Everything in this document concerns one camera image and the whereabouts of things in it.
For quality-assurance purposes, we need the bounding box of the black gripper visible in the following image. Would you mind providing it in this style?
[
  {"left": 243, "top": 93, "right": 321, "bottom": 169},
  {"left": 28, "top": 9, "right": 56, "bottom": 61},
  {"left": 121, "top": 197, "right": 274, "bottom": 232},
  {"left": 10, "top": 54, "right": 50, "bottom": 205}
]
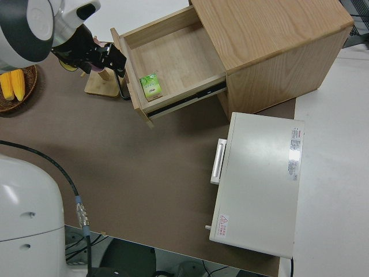
[{"left": 55, "top": 25, "right": 128, "bottom": 79}]

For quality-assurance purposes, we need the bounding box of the black metal drawer handle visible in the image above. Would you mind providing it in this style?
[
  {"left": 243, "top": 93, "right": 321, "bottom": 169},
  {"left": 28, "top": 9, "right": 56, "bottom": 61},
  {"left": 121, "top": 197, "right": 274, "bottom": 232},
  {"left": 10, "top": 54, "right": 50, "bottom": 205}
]
[{"left": 114, "top": 70, "right": 131, "bottom": 101}]

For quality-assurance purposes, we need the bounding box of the wooden drawer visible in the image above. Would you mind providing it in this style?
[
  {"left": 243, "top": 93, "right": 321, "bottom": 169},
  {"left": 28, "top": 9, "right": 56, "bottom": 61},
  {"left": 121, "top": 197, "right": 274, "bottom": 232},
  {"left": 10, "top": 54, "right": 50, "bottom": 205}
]
[{"left": 110, "top": 5, "right": 229, "bottom": 129}]

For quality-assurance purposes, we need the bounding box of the wooden mug stand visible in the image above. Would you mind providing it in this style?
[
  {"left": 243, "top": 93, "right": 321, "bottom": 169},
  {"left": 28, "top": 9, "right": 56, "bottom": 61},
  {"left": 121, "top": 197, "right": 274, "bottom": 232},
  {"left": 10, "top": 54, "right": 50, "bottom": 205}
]
[{"left": 80, "top": 35, "right": 121, "bottom": 98}]

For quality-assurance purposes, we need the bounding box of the green small carton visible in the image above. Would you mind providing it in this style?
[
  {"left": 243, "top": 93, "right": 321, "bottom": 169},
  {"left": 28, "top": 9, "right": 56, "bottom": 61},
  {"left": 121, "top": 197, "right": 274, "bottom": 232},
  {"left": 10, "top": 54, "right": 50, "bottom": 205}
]
[{"left": 139, "top": 72, "right": 163, "bottom": 102}]

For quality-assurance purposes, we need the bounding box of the woven wicker basket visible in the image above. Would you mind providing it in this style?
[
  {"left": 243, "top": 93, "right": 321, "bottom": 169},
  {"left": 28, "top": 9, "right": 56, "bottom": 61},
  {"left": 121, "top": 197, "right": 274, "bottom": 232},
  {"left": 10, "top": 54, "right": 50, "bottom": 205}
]
[{"left": 0, "top": 64, "right": 39, "bottom": 114}]

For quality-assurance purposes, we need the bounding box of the brown table mat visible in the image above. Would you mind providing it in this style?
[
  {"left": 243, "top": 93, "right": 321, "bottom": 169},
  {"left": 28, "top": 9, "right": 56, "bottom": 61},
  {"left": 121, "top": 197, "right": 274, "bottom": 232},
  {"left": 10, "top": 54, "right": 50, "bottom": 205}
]
[{"left": 0, "top": 43, "right": 298, "bottom": 277}]

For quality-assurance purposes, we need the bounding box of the yellow corn cob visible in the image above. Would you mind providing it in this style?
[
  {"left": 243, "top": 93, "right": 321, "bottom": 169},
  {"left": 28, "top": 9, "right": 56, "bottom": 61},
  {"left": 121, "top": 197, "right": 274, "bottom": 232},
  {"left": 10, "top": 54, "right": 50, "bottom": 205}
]
[
  {"left": 10, "top": 69, "right": 27, "bottom": 102},
  {"left": 0, "top": 72, "right": 14, "bottom": 102}
]

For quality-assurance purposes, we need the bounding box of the light wooden cabinet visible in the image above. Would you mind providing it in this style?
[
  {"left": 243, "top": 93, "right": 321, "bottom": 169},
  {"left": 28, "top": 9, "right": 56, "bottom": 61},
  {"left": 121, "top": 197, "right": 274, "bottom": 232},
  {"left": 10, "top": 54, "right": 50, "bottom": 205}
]
[{"left": 189, "top": 0, "right": 355, "bottom": 115}]

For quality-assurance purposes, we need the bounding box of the white toaster oven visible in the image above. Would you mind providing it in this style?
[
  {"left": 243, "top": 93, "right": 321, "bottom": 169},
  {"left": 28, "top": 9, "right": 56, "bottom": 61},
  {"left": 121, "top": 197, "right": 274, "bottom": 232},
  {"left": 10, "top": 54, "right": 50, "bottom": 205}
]
[{"left": 205, "top": 111, "right": 306, "bottom": 259}]

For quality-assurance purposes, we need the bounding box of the dark mesh panel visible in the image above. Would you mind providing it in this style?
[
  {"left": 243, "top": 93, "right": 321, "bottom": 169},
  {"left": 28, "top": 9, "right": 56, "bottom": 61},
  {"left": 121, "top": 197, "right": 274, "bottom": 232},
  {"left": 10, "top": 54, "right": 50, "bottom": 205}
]
[{"left": 342, "top": 0, "right": 369, "bottom": 49}]

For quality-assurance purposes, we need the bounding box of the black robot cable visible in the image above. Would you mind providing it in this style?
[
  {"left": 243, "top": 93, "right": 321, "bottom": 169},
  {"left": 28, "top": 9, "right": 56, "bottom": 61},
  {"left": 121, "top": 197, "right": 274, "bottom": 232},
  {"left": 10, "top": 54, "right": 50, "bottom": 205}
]
[{"left": 0, "top": 140, "right": 93, "bottom": 277}]

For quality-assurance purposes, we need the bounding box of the white oven door handle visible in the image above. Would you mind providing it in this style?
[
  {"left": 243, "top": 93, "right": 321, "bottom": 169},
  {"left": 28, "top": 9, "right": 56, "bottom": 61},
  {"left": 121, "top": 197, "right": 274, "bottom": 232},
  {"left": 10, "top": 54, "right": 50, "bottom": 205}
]
[{"left": 209, "top": 138, "right": 228, "bottom": 186}]

